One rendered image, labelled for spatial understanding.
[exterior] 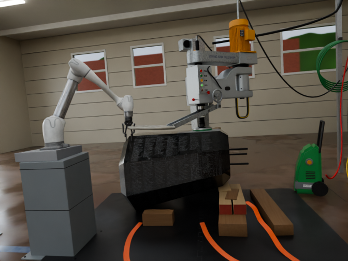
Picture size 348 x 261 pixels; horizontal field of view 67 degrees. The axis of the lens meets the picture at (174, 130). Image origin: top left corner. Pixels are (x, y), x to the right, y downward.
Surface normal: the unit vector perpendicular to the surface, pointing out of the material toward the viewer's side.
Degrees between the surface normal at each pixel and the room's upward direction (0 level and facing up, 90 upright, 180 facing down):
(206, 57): 90
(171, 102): 90
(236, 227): 90
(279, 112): 90
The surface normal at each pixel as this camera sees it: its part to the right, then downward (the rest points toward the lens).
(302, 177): -0.37, 0.11
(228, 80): 0.53, 0.04
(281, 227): -0.07, 0.10
